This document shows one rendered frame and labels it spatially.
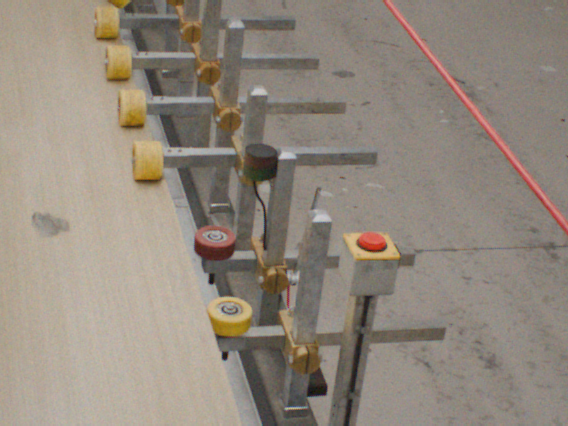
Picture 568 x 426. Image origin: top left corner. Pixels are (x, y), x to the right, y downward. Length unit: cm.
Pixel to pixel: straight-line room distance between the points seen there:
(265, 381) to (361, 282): 61
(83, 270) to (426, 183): 257
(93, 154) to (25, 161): 15
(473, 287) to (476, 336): 28
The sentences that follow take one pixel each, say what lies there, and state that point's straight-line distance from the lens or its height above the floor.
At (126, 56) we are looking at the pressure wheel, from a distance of 313.
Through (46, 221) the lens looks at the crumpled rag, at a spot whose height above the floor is 91.
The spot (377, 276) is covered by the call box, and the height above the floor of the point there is 119.
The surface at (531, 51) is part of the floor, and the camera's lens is 621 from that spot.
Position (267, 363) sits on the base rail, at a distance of 255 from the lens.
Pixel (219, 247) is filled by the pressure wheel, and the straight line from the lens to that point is 251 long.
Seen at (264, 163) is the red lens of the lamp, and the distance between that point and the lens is 240.
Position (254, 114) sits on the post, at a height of 107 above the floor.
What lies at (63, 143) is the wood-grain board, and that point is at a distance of 286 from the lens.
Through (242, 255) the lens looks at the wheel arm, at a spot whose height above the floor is 86.
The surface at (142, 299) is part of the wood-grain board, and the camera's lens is 234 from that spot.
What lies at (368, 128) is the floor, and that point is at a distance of 516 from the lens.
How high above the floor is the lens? 221
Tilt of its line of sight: 30 degrees down
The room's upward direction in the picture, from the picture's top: 7 degrees clockwise
